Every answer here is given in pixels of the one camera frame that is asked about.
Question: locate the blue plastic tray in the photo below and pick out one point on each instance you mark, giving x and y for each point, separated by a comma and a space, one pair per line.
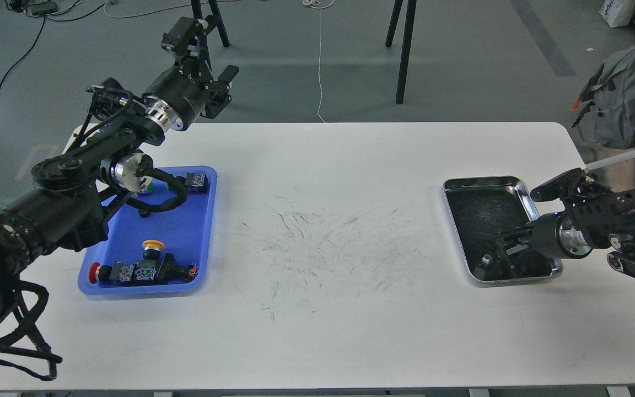
185, 231

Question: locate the green push button switch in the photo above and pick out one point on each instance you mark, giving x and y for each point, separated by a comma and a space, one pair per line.
194, 183

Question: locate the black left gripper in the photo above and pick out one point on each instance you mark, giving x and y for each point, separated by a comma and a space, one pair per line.
178, 96

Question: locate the grey backpack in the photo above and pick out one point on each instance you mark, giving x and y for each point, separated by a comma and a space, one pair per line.
609, 99

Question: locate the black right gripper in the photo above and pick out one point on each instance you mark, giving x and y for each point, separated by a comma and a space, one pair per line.
552, 235

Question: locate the red push button switch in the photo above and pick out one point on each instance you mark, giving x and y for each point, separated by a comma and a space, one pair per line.
153, 270

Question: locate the white cardboard box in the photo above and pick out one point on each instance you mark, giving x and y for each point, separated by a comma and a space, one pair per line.
617, 13

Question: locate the black left stand legs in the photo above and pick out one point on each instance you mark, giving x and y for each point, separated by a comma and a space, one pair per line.
210, 22

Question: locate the silver metal tray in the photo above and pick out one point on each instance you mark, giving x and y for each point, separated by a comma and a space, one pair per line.
481, 207

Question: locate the yellow push button switch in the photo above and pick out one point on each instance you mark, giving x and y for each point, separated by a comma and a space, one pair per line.
152, 250

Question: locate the black right stand legs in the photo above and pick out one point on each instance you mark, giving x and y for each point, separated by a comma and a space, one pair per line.
409, 24

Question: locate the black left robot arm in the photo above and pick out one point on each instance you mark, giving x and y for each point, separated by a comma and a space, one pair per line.
78, 192

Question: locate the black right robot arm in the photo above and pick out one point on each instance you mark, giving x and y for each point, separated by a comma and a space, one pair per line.
594, 217

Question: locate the black stand legs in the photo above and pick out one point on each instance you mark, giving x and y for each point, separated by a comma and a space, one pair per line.
409, 24
210, 22

